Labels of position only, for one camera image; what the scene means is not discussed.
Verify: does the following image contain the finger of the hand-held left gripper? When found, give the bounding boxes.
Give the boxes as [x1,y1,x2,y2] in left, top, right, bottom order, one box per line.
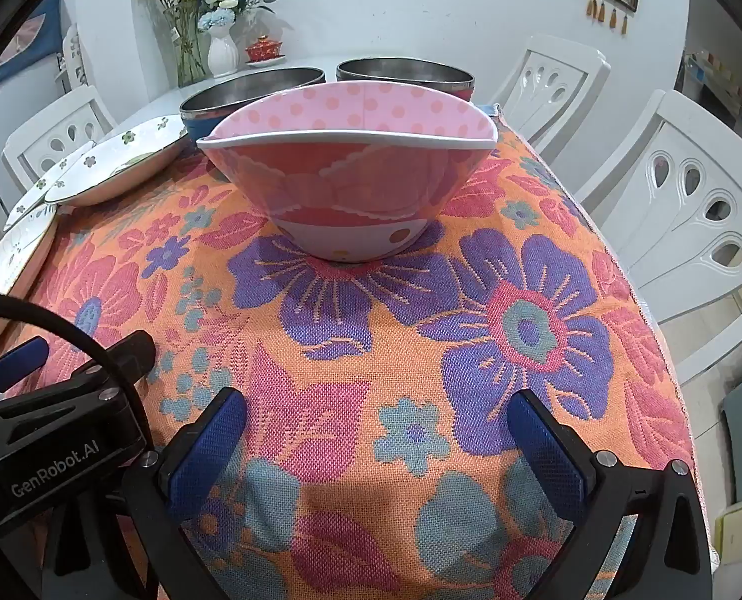
[0,332,156,460]
[0,335,50,402]

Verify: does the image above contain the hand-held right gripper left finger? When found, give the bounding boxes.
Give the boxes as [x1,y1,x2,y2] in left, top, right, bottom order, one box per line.
[122,386,247,600]

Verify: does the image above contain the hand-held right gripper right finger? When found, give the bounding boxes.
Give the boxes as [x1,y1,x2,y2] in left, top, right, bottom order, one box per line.
[507,388,713,600]

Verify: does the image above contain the white embossed plate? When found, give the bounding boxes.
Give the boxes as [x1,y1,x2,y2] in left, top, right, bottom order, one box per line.
[0,203,59,357]

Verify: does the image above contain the white floral plate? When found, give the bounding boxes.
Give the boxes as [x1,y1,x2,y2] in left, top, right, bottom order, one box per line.
[5,140,97,229]
[44,115,190,206]

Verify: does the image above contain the pink polka dot bowl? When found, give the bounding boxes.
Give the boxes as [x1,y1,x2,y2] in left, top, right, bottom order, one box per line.
[196,82,497,262]

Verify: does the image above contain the blue steel bowl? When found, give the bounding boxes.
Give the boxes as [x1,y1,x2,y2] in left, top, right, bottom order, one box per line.
[180,66,326,139]

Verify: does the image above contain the red steel bowl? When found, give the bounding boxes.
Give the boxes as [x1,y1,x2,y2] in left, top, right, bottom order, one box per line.
[336,57,475,103]

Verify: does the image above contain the white dining chair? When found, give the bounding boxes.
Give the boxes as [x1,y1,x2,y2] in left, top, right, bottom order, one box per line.
[2,84,118,182]
[574,90,742,389]
[489,34,612,148]

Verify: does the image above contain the white carved rack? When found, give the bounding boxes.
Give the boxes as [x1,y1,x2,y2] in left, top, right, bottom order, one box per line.
[58,21,97,98]

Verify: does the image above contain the glass vase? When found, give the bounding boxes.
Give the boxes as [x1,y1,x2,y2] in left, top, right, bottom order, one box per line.
[174,12,208,85]

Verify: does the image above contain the white ceramic vase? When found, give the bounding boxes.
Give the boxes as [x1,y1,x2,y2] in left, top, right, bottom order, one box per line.
[207,28,241,79]

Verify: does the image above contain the blue fridge cover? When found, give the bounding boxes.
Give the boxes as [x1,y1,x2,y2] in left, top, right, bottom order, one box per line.
[0,0,67,92]

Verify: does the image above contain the red lidded teacup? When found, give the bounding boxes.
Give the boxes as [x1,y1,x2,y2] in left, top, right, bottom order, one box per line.
[246,35,278,64]

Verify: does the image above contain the black cable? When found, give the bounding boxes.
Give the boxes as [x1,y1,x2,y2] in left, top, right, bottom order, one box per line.
[0,289,159,539]

